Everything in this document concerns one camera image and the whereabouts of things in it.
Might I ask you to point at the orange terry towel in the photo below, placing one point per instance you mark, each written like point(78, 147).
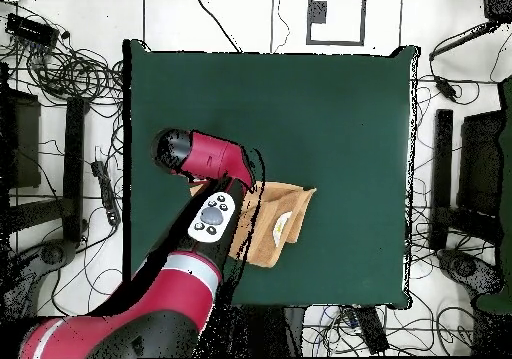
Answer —
point(288, 203)

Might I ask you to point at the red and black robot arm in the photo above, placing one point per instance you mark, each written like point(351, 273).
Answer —
point(172, 295)

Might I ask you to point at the dark green table cloth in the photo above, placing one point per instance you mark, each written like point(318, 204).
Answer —
point(320, 115)

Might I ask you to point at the black power strip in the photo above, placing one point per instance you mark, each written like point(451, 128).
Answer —
point(106, 193)

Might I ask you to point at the black power brick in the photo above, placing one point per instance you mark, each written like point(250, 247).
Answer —
point(372, 331)

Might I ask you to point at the black power adapter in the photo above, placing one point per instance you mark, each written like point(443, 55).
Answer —
point(446, 88)

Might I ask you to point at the grey tripod base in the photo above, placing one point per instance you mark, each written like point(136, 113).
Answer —
point(52, 255)
point(466, 269)

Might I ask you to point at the black multi-port hub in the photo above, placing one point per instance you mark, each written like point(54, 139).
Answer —
point(32, 29)

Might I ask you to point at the black box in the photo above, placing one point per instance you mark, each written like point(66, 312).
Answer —
point(498, 5)

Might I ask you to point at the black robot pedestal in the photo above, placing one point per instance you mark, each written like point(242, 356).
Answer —
point(280, 331)

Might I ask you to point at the black metal stand frame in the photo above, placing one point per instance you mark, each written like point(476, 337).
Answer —
point(444, 175)
point(74, 167)

